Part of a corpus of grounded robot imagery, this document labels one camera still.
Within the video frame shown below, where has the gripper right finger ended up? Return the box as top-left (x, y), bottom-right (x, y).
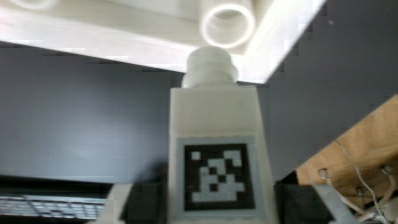
top-left (275, 184), bottom-right (358, 224)

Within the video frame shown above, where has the white table leg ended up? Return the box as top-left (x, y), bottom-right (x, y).
top-left (166, 47), bottom-right (278, 224)

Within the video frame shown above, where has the wooden board with wires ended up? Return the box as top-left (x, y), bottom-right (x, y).
top-left (294, 94), bottom-right (398, 224)

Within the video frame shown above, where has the black keyboard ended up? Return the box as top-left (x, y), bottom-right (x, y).
top-left (0, 194), bottom-right (104, 220)

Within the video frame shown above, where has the white square table top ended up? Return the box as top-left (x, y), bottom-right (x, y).
top-left (0, 0), bottom-right (326, 83)

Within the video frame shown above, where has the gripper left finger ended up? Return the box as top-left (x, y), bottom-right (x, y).
top-left (104, 182), bottom-right (165, 224)

